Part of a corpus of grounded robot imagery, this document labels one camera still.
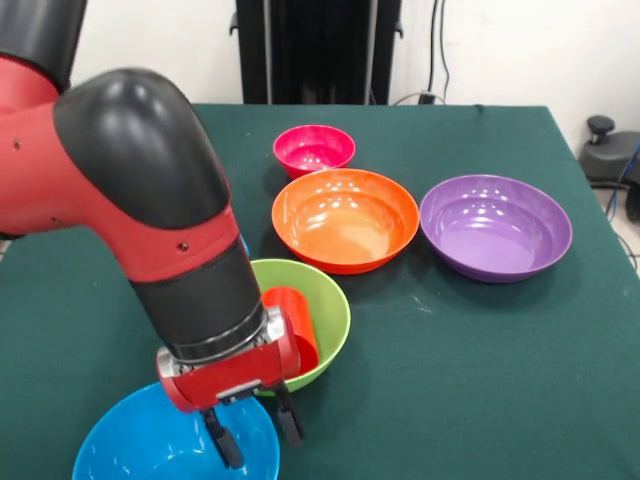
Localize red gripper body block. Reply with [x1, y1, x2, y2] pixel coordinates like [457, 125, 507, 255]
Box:
[156, 317, 303, 414]

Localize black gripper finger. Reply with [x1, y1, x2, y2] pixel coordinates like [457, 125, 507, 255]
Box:
[201, 405, 245, 470]
[274, 380, 306, 448]

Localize blue bowl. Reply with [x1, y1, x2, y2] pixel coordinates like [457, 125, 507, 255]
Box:
[71, 382, 282, 480]

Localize red cup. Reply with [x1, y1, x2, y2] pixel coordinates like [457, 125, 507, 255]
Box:
[261, 285, 321, 376]

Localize green bowl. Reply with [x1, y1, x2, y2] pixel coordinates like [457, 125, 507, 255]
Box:
[249, 257, 352, 398]

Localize orange bowl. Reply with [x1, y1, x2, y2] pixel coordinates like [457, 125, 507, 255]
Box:
[271, 168, 421, 276]

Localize purple bowl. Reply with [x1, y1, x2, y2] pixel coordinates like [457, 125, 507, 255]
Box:
[419, 174, 573, 285]

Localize dark green table cloth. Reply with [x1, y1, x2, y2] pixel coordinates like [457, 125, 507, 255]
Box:
[0, 102, 640, 480]

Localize small pink bowl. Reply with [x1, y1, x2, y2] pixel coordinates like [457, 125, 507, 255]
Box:
[272, 124, 357, 180]

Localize black chair base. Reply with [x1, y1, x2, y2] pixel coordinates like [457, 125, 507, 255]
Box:
[578, 115, 640, 189]

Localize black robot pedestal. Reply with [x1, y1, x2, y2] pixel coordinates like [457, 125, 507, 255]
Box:
[229, 0, 404, 106]

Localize black wall cable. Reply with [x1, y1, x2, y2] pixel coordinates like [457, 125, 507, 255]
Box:
[428, 0, 451, 104]

